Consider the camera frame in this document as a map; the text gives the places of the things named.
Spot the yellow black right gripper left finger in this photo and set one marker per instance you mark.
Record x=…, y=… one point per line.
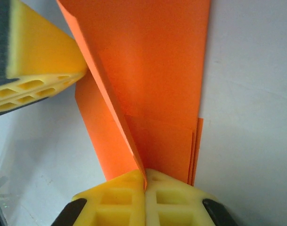
x=119, y=202

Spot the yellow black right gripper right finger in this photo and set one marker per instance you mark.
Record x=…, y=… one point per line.
x=176, y=202

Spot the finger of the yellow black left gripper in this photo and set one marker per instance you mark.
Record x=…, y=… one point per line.
x=27, y=96
x=39, y=47

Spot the orange square paper sheet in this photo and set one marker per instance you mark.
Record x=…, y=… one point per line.
x=157, y=82

